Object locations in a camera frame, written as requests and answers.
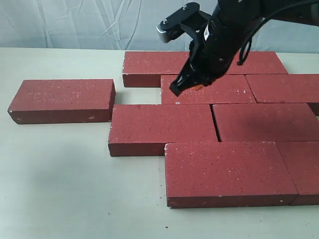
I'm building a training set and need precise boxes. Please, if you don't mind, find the white backdrop cloth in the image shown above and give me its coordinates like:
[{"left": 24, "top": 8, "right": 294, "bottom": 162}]
[{"left": 0, "top": 0, "right": 319, "bottom": 54}]

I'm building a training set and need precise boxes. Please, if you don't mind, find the red brick under tilted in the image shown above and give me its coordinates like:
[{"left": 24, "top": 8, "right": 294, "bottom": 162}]
[{"left": 212, "top": 103, "right": 319, "bottom": 142}]

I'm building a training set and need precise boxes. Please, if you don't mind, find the red brick with white chip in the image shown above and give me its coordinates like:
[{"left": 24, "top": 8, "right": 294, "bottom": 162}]
[{"left": 160, "top": 75, "right": 256, "bottom": 105}]

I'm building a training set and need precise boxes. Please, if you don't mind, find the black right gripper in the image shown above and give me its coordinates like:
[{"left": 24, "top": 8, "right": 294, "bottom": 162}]
[{"left": 169, "top": 22, "right": 250, "bottom": 97}]

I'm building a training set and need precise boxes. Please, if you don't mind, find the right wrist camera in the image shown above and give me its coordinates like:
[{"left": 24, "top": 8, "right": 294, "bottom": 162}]
[{"left": 157, "top": 2, "right": 211, "bottom": 43}]

